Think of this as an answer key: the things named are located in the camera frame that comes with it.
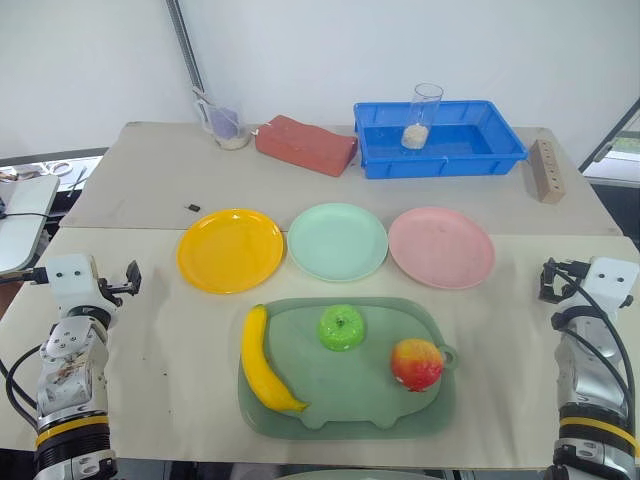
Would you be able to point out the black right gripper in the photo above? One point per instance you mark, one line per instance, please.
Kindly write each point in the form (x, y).
(570, 272)

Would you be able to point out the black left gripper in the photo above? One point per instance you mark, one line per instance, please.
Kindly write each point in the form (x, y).
(112, 291)

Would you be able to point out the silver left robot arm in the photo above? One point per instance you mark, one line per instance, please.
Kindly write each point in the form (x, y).
(70, 370)

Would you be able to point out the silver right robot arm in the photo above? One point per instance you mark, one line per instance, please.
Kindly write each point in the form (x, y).
(590, 380)

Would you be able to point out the yellow plastic plate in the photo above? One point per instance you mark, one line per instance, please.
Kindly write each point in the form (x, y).
(230, 251)

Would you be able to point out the pink plastic plate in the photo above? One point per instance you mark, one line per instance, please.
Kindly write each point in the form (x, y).
(442, 248)

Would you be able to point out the mint green plastic plate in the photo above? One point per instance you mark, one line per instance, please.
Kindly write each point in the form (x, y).
(338, 241)

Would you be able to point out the wooden block with holes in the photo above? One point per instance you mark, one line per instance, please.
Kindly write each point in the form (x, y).
(546, 172)

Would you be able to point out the thin metal tool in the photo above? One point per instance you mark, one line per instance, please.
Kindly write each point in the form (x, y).
(77, 181)

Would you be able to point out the white side table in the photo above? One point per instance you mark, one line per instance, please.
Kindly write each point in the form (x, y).
(22, 220)

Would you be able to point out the scissors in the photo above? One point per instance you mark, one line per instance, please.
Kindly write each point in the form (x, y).
(57, 168)

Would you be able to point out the yellow banana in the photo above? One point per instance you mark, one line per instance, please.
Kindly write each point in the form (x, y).
(262, 365)

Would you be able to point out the red and yellow peach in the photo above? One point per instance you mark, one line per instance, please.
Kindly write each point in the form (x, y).
(417, 364)

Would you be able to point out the blue plastic bin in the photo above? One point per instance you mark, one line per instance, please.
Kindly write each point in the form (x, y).
(450, 145)

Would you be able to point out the purple scoop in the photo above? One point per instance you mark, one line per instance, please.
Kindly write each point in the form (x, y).
(223, 122)

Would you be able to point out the dark green plastic tray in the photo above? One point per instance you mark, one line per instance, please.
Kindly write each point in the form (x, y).
(255, 415)

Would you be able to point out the tall clear glass with rice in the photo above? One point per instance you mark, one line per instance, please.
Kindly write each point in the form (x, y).
(421, 120)

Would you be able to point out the green apple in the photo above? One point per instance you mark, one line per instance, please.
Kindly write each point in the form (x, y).
(341, 328)

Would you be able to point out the red brick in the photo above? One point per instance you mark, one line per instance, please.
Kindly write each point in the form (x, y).
(305, 145)

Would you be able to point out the light green cutting board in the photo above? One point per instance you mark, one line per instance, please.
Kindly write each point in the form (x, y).
(350, 385)

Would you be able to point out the grey metal pole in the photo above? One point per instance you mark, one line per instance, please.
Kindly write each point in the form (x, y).
(186, 45)

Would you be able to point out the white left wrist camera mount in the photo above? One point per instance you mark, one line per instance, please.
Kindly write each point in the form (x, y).
(70, 282)

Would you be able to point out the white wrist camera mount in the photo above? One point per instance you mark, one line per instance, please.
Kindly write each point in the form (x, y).
(612, 287)
(70, 282)

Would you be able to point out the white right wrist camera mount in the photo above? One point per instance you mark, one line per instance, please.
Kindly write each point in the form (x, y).
(612, 287)

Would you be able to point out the metal window frame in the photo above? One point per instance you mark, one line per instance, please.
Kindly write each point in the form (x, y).
(607, 137)

